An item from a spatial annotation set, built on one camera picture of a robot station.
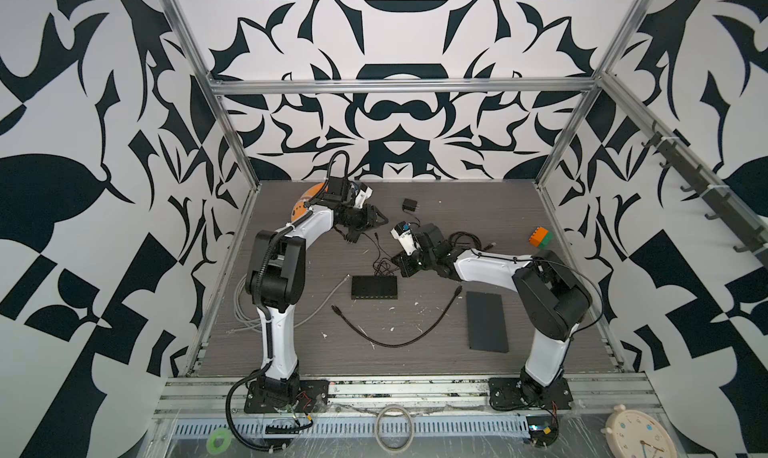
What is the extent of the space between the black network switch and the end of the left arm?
172mm

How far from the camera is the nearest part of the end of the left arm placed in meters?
0.82

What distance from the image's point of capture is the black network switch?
0.91 meters
